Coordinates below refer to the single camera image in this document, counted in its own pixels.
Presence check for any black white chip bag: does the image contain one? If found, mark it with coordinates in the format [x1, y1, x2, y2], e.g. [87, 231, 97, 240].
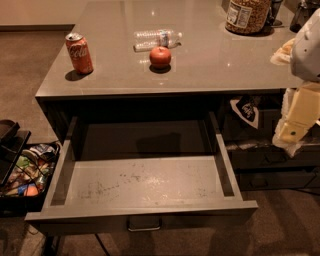
[230, 95, 259, 129]

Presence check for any grey bottom right drawer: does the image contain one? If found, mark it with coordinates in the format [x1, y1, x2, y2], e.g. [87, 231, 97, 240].
[238, 170, 320, 190]

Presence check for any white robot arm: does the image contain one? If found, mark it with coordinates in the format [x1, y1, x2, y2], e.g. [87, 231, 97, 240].
[279, 9, 320, 143]

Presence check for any black wire basket of snacks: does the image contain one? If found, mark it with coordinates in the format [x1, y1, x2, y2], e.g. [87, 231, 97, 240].
[0, 142, 60, 215]

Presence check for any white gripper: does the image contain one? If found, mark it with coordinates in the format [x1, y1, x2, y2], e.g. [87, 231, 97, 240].
[279, 82, 320, 143]

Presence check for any large snack jar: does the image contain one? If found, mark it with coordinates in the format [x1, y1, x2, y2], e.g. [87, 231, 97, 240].
[225, 0, 271, 35]

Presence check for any red apple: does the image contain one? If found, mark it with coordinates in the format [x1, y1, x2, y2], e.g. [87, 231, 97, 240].
[149, 46, 171, 69]

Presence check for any grey drawer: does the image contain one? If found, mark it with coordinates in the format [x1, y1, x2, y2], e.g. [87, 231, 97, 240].
[26, 113, 258, 236]
[229, 147, 320, 169]
[238, 170, 320, 190]

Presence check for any black stemmed cup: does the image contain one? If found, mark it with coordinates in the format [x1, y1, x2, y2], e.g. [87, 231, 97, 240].
[266, 0, 283, 27]

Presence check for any grey top drawer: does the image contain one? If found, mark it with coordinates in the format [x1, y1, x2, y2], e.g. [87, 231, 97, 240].
[26, 113, 258, 236]

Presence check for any clear plastic water bottle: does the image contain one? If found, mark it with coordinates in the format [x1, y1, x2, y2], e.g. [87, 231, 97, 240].
[133, 29, 182, 52]

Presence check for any grey middle right drawer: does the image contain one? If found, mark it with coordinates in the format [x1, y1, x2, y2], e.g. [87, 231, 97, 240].
[229, 147, 320, 169]

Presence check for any red Coca-Cola can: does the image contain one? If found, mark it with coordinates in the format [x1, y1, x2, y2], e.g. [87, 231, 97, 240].
[65, 32, 94, 74]

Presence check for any grey counter cabinet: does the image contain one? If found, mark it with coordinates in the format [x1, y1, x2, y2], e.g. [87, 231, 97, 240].
[36, 0, 317, 184]

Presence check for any dark glass container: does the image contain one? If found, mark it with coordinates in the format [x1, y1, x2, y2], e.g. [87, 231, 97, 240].
[290, 0, 320, 33]

